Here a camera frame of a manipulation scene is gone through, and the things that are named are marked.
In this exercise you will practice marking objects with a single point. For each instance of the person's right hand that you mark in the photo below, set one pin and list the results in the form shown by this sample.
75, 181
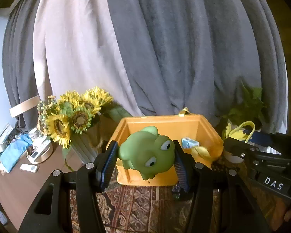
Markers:
282, 213

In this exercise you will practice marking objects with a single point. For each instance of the grey curtain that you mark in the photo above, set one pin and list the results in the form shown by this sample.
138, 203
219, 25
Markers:
184, 48
19, 65

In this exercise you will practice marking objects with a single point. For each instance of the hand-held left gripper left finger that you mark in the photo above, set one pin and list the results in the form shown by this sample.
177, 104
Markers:
109, 162

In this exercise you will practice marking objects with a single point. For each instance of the blue cloth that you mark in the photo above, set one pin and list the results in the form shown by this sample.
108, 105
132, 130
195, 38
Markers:
13, 153

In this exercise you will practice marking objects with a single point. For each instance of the green frog toy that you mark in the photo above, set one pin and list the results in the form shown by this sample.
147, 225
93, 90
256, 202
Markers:
145, 150

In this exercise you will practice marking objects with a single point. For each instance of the black toy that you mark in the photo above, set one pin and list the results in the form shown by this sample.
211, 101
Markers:
176, 192

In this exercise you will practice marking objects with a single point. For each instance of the green plant in white pot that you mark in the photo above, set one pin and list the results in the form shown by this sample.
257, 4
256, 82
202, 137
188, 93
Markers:
247, 102

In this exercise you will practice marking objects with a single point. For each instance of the grey ribbed vase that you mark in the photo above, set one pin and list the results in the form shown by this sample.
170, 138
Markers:
84, 148

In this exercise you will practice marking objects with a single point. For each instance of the white remote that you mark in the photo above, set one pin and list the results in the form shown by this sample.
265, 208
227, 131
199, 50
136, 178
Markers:
29, 168

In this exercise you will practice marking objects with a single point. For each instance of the beige curtain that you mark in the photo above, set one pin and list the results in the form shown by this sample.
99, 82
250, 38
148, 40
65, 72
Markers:
72, 53

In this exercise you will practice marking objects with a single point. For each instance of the sunflower bouquet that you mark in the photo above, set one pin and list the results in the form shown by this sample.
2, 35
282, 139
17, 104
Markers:
75, 116

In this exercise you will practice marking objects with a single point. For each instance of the blue tissue packet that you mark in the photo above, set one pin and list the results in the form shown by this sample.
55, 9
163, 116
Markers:
189, 142

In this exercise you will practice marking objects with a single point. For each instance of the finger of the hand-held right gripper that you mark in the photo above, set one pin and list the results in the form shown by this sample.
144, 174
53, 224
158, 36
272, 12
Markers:
262, 140
240, 149

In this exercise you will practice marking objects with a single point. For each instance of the patterned rug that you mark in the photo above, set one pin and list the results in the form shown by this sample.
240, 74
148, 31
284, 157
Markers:
140, 208

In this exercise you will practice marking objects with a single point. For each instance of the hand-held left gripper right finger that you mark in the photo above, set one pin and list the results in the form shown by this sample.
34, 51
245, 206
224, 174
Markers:
181, 172

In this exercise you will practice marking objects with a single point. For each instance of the orange plastic crate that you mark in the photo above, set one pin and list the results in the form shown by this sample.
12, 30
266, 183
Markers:
133, 174

